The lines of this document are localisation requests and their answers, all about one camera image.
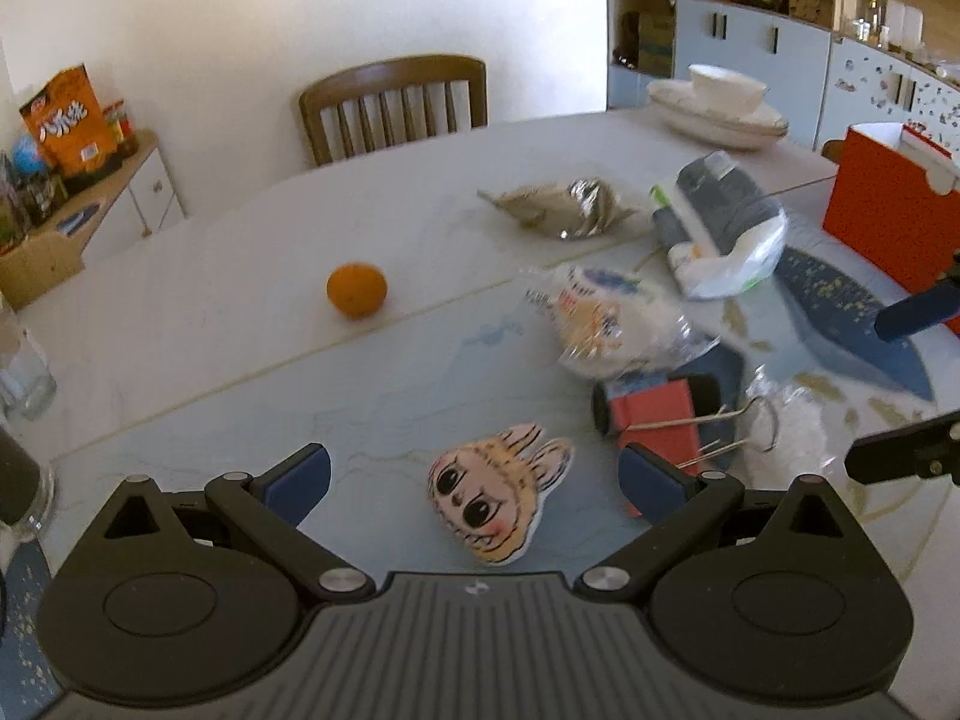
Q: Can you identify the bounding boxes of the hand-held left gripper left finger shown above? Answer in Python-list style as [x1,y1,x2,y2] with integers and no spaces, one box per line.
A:
[82,444,376,605]

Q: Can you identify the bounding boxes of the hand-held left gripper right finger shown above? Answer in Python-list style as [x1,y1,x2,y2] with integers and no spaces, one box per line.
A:
[574,444,863,605]

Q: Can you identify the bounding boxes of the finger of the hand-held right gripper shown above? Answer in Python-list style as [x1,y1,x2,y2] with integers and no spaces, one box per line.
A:
[875,251,960,342]
[844,411,960,486]

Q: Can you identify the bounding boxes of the red and black binder clip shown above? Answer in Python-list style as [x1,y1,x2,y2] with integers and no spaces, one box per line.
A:
[591,373,777,475]

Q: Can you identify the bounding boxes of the red cardboard box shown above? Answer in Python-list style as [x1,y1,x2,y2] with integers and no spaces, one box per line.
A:
[823,122,960,297]

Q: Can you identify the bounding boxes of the clear bag with white contents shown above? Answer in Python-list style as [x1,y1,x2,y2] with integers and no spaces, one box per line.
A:
[739,367,856,481]

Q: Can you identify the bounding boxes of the cartoon face sticker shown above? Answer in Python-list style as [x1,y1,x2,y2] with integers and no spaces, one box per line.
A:
[427,421,575,566]

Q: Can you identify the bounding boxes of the clear blueberry bread packet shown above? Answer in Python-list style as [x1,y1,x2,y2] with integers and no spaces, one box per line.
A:
[523,265,725,380]

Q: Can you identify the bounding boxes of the grey socks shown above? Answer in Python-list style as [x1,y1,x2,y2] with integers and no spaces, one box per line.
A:
[649,150,788,299]

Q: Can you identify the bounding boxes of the white patterned desktop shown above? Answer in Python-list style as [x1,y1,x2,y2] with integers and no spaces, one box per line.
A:
[0,105,960,720]

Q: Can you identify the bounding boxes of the orange fruit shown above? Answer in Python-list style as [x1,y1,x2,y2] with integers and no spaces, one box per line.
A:
[326,262,389,319]

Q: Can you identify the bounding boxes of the stack of white plates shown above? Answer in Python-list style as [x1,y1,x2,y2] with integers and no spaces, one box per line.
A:
[647,79,792,151]

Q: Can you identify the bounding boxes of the crumpled silver foil wrapper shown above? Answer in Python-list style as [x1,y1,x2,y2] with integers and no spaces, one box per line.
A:
[478,178,638,242]

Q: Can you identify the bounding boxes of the white bowl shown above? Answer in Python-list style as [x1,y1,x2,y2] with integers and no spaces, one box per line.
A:
[688,64,773,119]

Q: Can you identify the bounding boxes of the blue-grey cabinet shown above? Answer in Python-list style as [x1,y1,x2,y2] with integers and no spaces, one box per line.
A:
[606,0,960,166]

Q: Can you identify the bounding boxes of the clear drinking glass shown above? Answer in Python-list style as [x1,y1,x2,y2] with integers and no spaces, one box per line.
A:
[0,298,58,421]

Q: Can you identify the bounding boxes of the white wooden sideboard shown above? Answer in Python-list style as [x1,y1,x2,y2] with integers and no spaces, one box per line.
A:
[0,129,186,310]

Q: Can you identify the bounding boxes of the brown cardboard carton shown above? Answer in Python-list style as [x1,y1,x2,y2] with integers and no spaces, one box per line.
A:
[636,11,677,76]

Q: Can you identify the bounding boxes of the red-lidded jar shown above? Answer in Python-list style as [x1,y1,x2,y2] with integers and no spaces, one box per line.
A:
[103,99,140,158]

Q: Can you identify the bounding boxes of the brown wooden chair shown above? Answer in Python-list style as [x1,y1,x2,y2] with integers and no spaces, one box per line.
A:
[298,54,488,168]

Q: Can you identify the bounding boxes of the blue packet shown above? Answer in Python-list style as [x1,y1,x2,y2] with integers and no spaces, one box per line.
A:
[9,133,55,182]

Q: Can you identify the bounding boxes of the orange snack bag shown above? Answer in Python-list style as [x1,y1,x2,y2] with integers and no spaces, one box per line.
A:
[19,64,107,179]

